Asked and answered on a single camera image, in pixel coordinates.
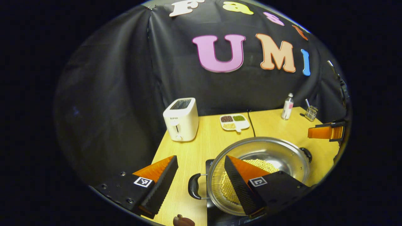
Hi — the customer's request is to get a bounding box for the clear glass holder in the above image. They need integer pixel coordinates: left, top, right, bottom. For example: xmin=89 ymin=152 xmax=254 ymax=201
xmin=305 ymin=105 xmax=318 ymax=122

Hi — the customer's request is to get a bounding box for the black induction cooktop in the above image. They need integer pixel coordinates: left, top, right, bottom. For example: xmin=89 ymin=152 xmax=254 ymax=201
xmin=205 ymin=159 xmax=270 ymax=226

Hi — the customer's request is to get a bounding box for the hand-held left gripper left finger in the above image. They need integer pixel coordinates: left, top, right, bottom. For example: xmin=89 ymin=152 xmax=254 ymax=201
xmin=93 ymin=155 xmax=179 ymax=219

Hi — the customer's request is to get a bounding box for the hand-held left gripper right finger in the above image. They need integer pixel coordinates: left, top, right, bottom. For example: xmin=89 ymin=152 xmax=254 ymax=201
xmin=224 ymin=155 xmax=311 ymax=219

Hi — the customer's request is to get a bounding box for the black power cable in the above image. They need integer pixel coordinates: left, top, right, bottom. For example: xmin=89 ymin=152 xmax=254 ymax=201
xmin=247 ymin=109 xmax=256 ymax=137

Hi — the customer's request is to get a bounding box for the stainless steel pot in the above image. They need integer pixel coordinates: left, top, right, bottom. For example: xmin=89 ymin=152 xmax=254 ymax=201
xmin=188 ymin=137 xmax=313 ymax=217

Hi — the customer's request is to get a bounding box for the clear bottle with pink label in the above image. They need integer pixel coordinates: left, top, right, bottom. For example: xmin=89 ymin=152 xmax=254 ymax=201
xmin=281 ymin=93 xmax=294 ymax=121

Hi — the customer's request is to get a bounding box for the white toaster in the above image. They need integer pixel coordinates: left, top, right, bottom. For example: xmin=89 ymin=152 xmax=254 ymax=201
xmin=163 ymin=97 xmax=199 ymax=142

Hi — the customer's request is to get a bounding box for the white divided bean dish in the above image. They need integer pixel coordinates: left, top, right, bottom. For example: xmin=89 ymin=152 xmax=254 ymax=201
xmin=220 ymin=114 xmax=251 ymax=133

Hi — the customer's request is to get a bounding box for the pile of yellow soybeans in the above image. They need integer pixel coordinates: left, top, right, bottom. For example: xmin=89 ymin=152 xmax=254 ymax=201
xmin=219 ymin=159 xmax=280 ymax=206

